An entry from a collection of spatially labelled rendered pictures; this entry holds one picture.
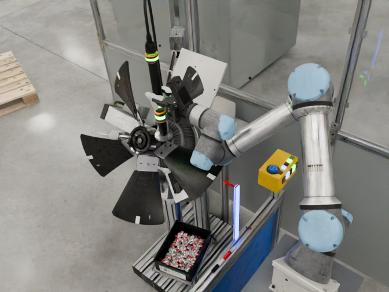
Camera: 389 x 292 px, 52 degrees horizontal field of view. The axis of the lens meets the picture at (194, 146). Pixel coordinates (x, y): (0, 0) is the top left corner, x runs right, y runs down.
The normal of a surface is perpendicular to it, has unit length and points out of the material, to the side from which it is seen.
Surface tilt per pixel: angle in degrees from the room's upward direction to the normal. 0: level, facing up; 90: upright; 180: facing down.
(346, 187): 90
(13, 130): 0
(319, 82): 40
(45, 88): 0
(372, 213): 90
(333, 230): 52
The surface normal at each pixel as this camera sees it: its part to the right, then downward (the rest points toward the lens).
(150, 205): 0.14, 0.07
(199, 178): -0.22, -0.50
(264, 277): -0.07, -0.73
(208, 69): -0.52, -0.05
